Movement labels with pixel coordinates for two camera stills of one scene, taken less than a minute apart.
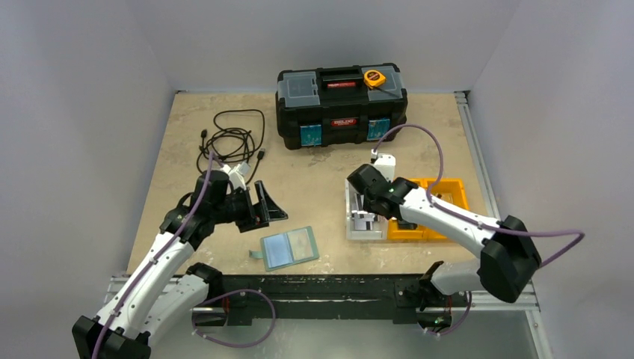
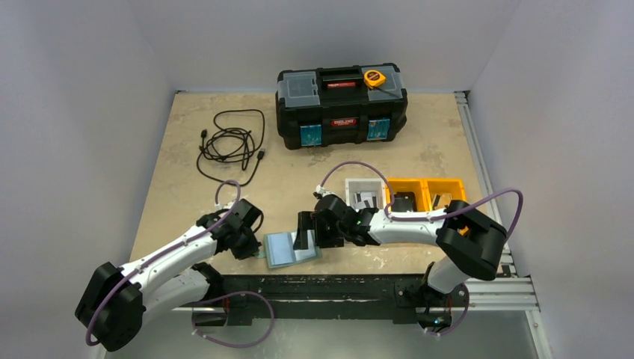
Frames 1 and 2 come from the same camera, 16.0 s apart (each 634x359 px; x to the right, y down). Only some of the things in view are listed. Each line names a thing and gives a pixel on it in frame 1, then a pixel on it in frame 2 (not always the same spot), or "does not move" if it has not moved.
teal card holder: [285, 249] does not move
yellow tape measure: [374, 78] does not move
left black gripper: [259, 215] -> [250, 250]
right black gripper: [365, 208] -> [313, 233]
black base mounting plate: [241, 298] does not move
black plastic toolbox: [338, 105] does not move
